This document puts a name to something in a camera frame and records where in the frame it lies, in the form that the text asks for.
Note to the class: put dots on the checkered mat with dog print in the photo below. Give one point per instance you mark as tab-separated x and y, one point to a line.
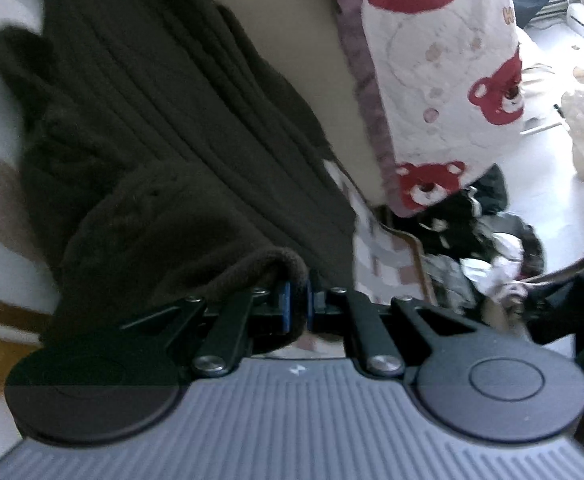
2	125

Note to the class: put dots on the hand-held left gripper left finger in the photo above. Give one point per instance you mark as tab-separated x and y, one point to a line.
285	310

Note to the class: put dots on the pile of dark clothes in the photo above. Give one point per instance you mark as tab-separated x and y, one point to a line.
472	225

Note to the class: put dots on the bear print quilt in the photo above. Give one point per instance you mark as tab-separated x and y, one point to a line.
437	60

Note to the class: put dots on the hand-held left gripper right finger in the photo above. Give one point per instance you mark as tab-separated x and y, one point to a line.
309	307

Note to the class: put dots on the dark brown knit sweater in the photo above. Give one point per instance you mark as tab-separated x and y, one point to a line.
147	135

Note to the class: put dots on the dark cloth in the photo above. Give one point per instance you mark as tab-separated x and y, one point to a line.
572	305

